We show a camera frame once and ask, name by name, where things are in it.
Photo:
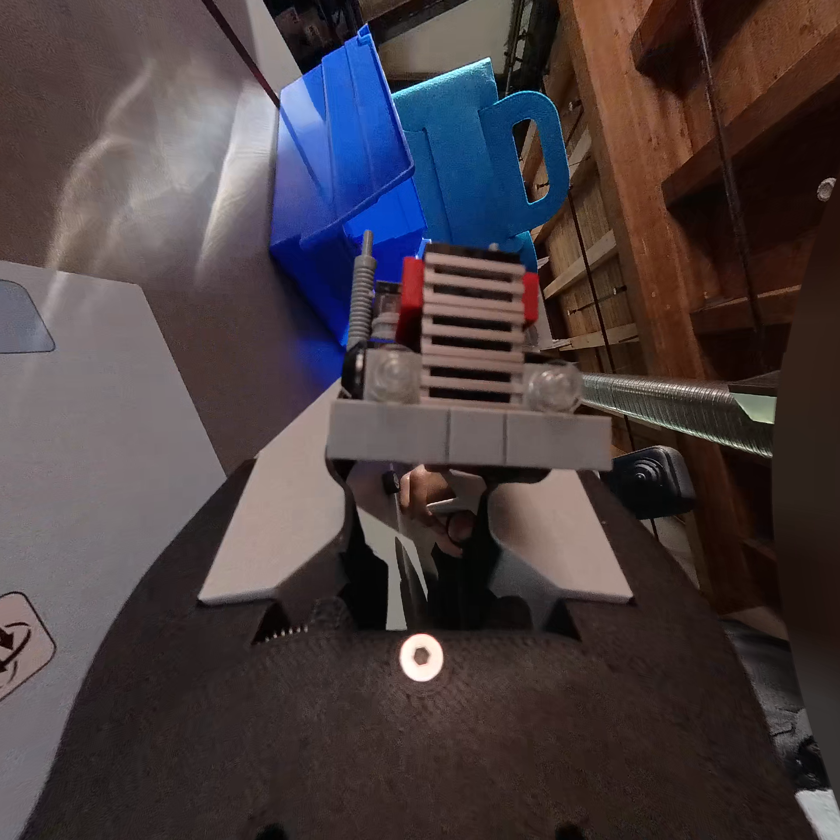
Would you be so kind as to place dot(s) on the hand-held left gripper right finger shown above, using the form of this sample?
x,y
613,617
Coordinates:
x,y
564,544

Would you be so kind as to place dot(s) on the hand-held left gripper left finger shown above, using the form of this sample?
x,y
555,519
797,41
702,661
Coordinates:
x,y
275,512

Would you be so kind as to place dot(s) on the toy brick truck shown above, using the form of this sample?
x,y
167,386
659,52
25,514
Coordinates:
x,y
472,367

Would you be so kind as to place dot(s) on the black rounded device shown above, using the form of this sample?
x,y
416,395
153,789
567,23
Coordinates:
x,y
646,482

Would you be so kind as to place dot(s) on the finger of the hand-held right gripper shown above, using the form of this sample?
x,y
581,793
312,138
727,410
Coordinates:
x,y
689,410

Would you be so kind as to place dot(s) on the blue plastic bin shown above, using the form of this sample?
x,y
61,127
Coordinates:
x,y
321,197

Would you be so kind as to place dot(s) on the blue felt bag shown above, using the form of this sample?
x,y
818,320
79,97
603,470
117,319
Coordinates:
x,y
459,170

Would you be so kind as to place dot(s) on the grey desk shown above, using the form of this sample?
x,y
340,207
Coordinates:
x,y
98,131

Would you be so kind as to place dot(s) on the person's left hand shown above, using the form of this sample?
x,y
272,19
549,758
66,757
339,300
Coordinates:
x,y
436,489

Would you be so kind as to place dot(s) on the light blue instruction booklet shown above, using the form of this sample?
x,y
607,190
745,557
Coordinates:
x,y
98,459

